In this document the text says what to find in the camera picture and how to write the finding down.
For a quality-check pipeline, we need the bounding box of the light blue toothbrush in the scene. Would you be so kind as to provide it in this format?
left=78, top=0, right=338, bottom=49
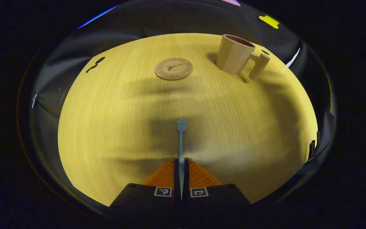
left=177, top=118, right=188, bottom=201

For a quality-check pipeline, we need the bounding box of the black backdrop cloth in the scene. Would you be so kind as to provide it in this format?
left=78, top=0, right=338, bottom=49
left=30, top=0, right=336, bottom=178

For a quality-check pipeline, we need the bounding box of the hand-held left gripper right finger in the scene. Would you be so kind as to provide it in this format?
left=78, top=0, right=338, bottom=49
left=182, top=158, right=252, bottom=220

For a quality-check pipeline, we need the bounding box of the round cork coaster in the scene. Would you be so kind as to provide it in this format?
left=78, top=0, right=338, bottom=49
left=154, top=58, right=193, bottom=81

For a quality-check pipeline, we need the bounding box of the beige cup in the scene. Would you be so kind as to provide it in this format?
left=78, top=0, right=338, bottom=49
left=216, top=34, right=271, bottom=80

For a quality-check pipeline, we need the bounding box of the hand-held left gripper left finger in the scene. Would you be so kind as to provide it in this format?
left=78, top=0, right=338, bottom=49
left=108, top=158, right=181, bottom=220

